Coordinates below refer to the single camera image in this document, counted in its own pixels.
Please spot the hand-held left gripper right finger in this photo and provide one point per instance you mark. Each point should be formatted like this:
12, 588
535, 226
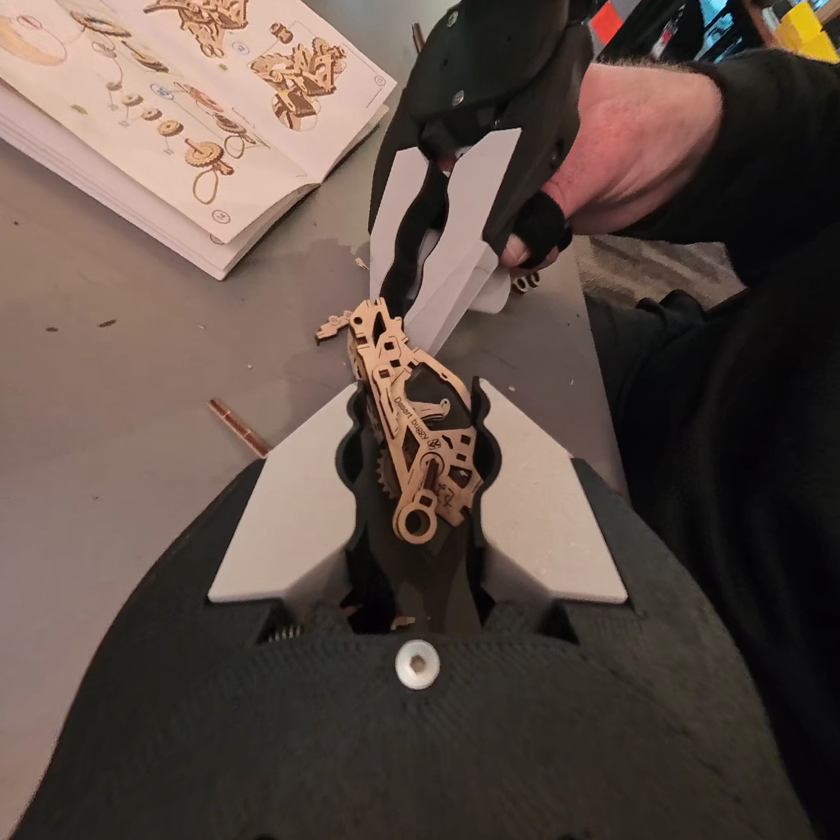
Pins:
551, 525

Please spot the dark wooden axle rod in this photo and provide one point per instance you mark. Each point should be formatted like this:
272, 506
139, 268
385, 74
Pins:
417, 36

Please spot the long notched wooden strip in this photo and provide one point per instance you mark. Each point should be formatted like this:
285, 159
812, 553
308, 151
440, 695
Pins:
239, 428

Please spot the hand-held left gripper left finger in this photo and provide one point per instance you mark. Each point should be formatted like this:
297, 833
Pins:
289, 518

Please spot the person's black clothing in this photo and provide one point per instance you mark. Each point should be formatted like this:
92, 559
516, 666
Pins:
722, 459

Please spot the open instruction booklet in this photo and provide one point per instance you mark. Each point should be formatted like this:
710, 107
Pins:
197, 131

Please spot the orange traffic cone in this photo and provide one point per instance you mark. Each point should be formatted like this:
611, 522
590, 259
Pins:
605, 19

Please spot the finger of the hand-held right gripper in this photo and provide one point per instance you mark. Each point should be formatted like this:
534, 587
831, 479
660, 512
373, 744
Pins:
472, 216
387, 210

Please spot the person's right hand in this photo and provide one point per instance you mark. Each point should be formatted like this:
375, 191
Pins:
643, 144

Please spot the yellow plastic bin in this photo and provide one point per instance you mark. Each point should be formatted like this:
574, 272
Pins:
804, 26

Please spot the person's right forearm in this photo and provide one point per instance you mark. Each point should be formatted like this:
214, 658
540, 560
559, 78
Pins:
774, 144

